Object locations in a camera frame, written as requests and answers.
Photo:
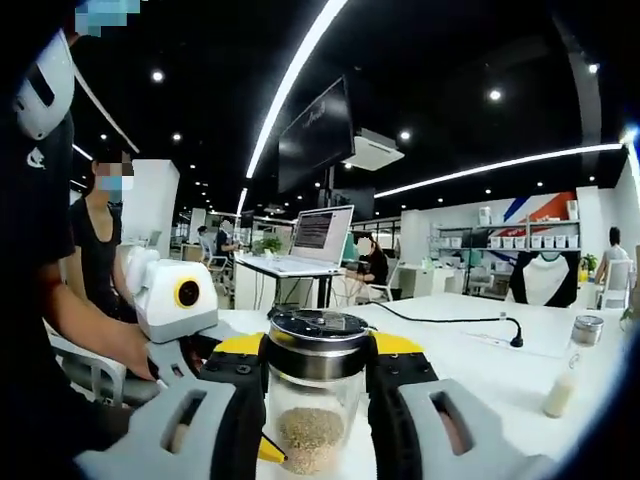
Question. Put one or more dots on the black laptop stand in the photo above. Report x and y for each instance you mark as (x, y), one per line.
(322, 290)

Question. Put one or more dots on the ceiling air conditioner unit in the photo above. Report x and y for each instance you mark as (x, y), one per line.
(372, 150)

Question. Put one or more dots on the small potted plant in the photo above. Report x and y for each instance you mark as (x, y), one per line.
(270, 245)

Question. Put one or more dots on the ceiling light strip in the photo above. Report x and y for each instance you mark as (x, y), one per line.
(295, 75)
(500, 164)

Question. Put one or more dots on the row of white storage bins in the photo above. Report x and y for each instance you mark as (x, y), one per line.
(535, 241)

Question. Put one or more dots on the white chest device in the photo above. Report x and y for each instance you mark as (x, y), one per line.
(42, 90)

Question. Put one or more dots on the person's left hand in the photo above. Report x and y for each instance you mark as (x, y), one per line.
(132, 350)

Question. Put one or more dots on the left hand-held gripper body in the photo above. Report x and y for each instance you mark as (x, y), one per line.
(160, 310)

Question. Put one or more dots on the silver open laptop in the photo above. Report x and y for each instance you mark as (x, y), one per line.
(315, 235)

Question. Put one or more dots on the black hanging monitor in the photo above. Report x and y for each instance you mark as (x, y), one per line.
(315, 135)

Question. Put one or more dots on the person's dark shirt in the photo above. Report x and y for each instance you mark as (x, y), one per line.
(30, 225)

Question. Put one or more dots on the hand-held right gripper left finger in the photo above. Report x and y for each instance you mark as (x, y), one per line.
(150, 440)

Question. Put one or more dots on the tall seasoning bottle brown spice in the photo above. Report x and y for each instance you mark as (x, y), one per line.
(315, 400)

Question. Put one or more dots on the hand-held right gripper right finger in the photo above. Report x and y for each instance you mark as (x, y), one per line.
(480, 440)

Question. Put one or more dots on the tall seasoning bottle white powder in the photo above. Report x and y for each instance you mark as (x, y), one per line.
(565, 385)

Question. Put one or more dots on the white mesh chair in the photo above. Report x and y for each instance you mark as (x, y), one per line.
(617, 282)
(392, 280)

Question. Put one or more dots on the white power strip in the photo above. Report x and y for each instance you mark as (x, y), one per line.
(540, 348)

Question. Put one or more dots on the teal board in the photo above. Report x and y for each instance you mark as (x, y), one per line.
(349, 247)

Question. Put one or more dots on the metal storage shelf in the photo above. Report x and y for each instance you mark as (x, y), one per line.
(460, 229)

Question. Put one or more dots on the potted green plant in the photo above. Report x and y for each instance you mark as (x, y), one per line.
(627, 317)

